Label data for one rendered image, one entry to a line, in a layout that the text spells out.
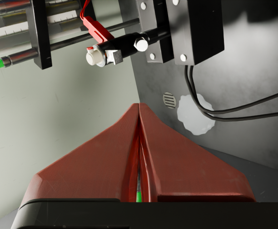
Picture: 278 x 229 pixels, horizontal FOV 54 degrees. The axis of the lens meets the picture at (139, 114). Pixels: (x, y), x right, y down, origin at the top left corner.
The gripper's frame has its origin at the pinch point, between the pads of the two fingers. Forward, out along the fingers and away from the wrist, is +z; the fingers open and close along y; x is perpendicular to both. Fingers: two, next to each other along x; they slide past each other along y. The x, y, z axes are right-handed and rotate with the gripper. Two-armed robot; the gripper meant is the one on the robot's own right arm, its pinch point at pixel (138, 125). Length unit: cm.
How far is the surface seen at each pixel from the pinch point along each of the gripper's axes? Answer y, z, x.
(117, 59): 2.4, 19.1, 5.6
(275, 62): -22.8, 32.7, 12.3
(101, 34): 4.9, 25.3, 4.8
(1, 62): 22.3, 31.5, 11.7
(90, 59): 5.9, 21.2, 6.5
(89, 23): 6.7, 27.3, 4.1
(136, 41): 0.3, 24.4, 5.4
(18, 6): 17.9, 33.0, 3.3
